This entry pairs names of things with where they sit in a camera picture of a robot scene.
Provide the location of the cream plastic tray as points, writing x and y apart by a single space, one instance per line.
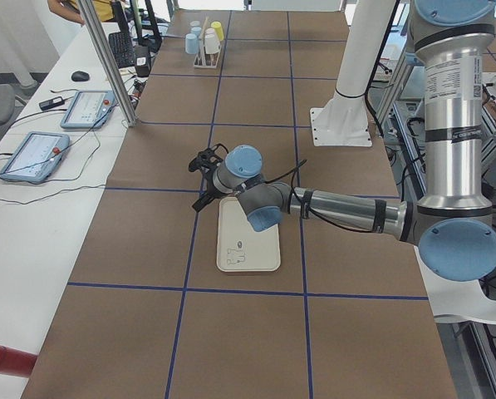
239 247

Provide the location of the white plastic chair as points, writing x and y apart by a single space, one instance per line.
456 302

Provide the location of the pale cream plastic cup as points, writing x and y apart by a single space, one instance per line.
211 46

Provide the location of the black computer mouse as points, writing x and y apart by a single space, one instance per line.
79 76

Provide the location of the yellow plastic cup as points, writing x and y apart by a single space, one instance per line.
217 26

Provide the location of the grey aluminium frame post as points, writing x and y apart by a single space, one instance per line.
101 45

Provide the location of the red cylinder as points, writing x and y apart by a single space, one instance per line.
16 363

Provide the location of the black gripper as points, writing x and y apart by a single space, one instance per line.
209 191

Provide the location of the brown paper table cover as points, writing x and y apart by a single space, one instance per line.
129 326

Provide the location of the pink plastic cup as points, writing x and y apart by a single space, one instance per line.
210 32

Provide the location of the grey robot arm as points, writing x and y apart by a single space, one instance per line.
271 75

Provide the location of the small black device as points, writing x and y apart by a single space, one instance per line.
51 103

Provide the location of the black keyboard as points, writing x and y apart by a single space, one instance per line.
122 49

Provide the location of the blue teach pendant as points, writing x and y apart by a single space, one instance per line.
88 109
36 158

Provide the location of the light blue plastic cup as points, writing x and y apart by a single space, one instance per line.
195 32

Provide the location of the white wire cup rack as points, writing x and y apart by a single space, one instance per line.
202 60

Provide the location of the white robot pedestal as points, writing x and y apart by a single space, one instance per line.
343 121

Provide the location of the far blue teach pendant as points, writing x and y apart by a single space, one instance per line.
88 109

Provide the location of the near blue teach pendant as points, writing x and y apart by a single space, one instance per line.
36 158

